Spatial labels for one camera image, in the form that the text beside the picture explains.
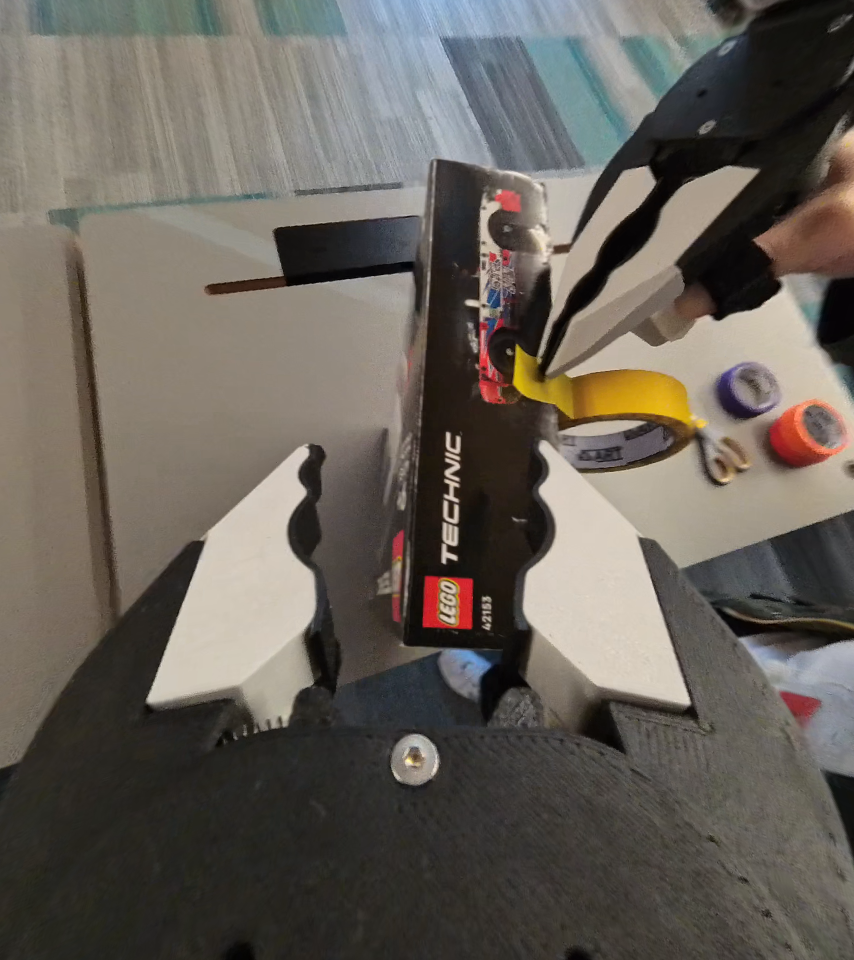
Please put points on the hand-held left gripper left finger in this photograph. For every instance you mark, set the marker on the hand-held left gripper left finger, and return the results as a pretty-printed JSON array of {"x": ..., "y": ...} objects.
[{"x": 247, "y": 600}]

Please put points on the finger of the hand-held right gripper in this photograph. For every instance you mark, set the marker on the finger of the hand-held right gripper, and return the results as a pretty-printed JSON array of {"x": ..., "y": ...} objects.
[
  {"x": 599, "y": 225},
  {"x": 659, "y": 255}
]

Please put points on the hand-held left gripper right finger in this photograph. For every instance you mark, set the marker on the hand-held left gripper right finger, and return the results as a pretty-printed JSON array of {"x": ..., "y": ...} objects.
[{"x": 599, "y": 600}]

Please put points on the yellow tape roll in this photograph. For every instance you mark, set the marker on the yellow tape roll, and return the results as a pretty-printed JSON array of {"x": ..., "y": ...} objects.
[{"x": 622, "y": 394}]

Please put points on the black lego box race car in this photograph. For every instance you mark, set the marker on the black lego box race car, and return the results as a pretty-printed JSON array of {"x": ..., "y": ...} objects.
[{"x": 464, "y": 480}]

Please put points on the black grey scissors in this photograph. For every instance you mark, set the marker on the black grey scissors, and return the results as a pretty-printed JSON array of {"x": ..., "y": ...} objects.
[{"x": 727, "y": 457}]

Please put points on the person's right hand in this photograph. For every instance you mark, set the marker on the person's right hand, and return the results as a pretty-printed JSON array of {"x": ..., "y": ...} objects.
[{"x": 847, "y": 217}]

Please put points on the person's white shoe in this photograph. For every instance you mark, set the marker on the person's white shoe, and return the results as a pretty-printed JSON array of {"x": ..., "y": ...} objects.
[{"x": 464, "y": 671}]

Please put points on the purple tape roll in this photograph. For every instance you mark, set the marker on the purple tape roll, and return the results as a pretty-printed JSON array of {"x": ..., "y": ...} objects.
[{"x": 746, "y": 390}]

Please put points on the orange tape roll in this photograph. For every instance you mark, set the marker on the orange tape roll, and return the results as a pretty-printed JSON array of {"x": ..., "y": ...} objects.
[{"x": 802, "y": 435}]

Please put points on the white shirt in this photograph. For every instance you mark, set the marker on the white shirt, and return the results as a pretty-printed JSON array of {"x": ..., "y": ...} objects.
[{"x": 832, "y": 697}]

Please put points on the black flat pad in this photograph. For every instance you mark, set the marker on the black flat pad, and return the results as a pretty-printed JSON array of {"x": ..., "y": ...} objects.
[{"x": 344, "y": 247}]

